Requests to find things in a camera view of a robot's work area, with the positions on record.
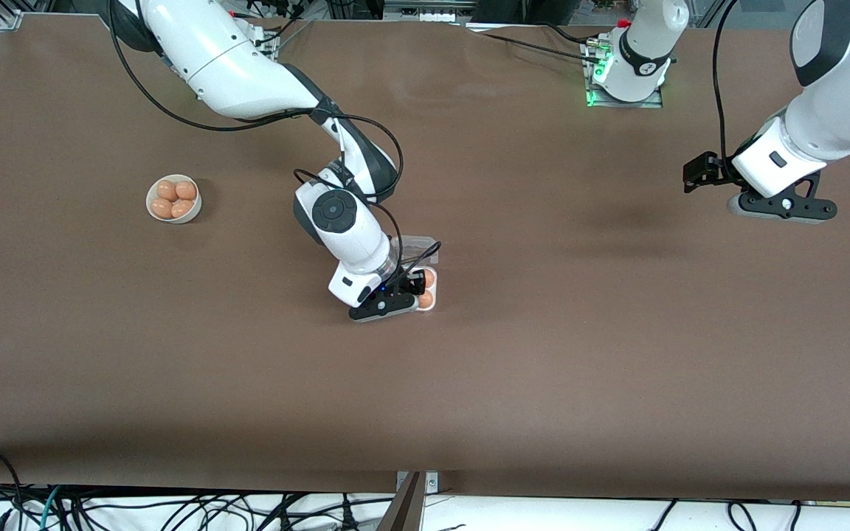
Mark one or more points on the dark grey metal bar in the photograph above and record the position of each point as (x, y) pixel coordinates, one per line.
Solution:
(404, 509)

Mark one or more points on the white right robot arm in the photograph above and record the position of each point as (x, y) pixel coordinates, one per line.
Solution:
(233, 66)

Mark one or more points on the aluminium frame profile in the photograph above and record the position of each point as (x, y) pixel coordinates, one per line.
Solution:
(8, 16)

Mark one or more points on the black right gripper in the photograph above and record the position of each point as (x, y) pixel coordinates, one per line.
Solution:
(401, 279)

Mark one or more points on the small metal bracket plate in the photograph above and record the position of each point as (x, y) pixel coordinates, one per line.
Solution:
(432, 483)

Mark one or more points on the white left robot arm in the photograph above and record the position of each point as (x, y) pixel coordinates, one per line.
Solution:
(831, 110)

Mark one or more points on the clear plastic egg box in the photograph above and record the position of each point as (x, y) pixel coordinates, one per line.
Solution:
(414, 241)

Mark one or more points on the white round bowl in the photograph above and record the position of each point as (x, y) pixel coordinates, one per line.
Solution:
(190, 216)

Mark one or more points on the brown egg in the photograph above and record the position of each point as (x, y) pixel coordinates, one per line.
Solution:
(430, 279)
(161, 209)
(182, 209)
(426, 300)
(186, 190)
(167, 190)

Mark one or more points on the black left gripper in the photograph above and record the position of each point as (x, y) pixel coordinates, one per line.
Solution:
(718, 173)

